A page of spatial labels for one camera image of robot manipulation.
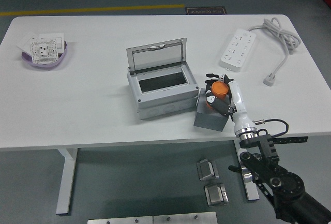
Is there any white printed socket panel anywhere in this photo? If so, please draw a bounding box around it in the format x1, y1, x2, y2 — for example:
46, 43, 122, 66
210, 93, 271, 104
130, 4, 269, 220
29, 37, 58, 66

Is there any white plain switch plate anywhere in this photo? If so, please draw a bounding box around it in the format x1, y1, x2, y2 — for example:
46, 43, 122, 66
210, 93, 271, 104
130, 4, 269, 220
38, 32, 65, 50

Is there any orange cylinder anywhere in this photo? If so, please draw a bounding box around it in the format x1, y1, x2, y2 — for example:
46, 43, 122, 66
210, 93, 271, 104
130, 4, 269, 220
206, 81, 230, 110

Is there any flat metal plate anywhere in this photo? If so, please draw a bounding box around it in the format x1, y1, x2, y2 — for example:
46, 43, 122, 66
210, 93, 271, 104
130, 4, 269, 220
153, 211, 218, 224

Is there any dark floor sign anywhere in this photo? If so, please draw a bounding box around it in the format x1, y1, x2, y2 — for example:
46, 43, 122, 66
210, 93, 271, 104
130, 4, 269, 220
184, 6, 227, 16

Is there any white table leg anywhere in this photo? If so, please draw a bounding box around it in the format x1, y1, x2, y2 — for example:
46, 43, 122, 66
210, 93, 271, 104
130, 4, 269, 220
55, 147, 79, 216
234, 140, 260, 201

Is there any grey cube with round hole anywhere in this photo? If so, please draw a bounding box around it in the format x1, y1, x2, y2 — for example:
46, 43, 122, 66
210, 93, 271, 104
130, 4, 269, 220
193, 87, 231, 132

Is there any white power strip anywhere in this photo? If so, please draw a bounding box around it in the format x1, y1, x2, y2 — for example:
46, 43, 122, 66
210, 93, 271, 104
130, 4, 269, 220
219, 28, 257, 73

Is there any purple bowl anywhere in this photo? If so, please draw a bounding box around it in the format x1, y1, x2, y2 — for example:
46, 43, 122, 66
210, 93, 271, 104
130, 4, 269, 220
21, 40, 68, 70

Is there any grey junction box clear lid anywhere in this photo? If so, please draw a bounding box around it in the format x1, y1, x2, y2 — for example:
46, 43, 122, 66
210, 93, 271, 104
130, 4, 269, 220
126, 37, 200, 121

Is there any small metal bracket block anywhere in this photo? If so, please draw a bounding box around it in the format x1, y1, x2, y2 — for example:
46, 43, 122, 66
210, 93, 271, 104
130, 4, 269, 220
195, 158, 220, 182
204, 182, 230, 207

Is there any white power cord with plug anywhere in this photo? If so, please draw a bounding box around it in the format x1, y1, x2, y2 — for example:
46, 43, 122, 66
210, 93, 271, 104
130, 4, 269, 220
247, 18, 302, 87

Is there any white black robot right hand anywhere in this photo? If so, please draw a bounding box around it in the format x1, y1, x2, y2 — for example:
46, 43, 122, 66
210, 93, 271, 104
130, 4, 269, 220
204, 72, 258, 137

